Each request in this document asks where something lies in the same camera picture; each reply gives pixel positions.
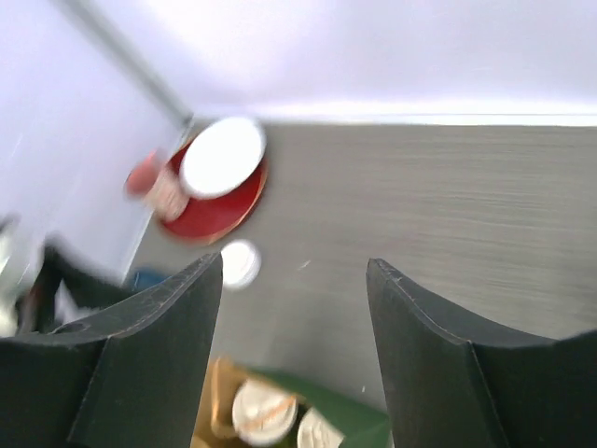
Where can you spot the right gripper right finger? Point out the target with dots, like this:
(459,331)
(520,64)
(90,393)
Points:
(452,378)

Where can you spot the spare white lid stack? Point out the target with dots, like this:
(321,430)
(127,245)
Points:
(241,264)

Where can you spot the white paper plate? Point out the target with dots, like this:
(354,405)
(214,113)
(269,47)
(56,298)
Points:
(222,157)

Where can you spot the blue leaf-shaped dish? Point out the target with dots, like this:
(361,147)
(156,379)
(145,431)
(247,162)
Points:
(144,278)

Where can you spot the green paper cup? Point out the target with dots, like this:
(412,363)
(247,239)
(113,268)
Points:
(314,431)
(263,415)

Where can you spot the red round plate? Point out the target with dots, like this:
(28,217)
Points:
(206,221)

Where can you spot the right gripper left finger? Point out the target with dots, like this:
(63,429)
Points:
(129,375)

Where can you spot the pink floral mug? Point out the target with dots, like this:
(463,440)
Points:
(155,183)

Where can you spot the green paper bag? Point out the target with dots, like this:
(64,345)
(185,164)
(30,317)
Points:
(360,424)

